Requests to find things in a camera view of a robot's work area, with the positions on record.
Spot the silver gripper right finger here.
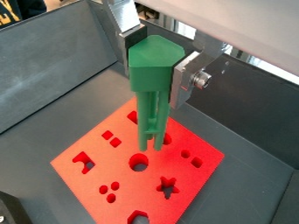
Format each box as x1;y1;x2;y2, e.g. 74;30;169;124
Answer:
169;31;226;109

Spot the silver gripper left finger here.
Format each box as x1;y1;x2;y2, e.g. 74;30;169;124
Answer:
101;0;146;74

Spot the green three prong peg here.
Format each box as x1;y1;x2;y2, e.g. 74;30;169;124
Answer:
128;35;184;151

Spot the grey plastic bin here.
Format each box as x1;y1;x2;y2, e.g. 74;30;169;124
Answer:
0;0;299;224

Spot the person in dark shirt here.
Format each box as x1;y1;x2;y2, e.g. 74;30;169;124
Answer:
0;0;46;29

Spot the red shape sorter board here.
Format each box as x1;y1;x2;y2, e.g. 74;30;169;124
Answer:
50;99;224;224

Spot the black box corner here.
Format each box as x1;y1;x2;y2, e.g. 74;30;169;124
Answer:
0;191;33;224

